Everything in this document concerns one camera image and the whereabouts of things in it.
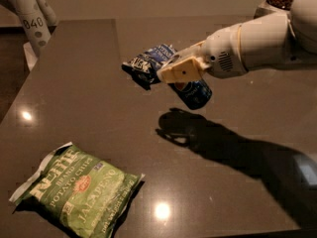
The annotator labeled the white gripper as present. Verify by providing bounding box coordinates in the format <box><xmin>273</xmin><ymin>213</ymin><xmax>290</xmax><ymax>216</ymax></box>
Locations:
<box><xmin>157</xmin><ymin>24</ymin><xmax>247</xmax><ymax>83</ymax></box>

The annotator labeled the blue pepsi can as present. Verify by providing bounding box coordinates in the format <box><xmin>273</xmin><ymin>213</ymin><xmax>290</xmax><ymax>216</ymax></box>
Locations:
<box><xmin>169</xmin><ymin>79</ymin><xmax>212</xmax><ymax>110</ymax></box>

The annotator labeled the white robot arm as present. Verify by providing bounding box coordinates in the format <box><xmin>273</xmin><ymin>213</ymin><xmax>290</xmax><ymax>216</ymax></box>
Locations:
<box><xmin>158</xmin><ymin>0</ymin><xmax>317</xmax><ymax>83</ymax></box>

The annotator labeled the blue chips bag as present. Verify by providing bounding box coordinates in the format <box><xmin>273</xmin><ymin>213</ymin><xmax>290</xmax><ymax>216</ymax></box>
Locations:
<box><xmin>122</xmin><ymin>44</ymin><xmax>176</xmax><ymax>90</ymax></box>

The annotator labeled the green jalapeno chips bag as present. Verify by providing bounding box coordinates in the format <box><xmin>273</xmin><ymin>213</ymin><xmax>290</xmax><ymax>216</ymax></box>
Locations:
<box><xmin>10</xmin><ymin>143</ymin><xmax>143</xmax><ymax>238</ymax></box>

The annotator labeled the white spotted numbered post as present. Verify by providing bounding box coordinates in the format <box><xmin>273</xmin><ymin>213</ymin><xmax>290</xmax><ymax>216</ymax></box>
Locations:
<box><xmin>0</xmin><ymin>0</ymin><xmax>59</xmax><ymax>58</ymax></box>

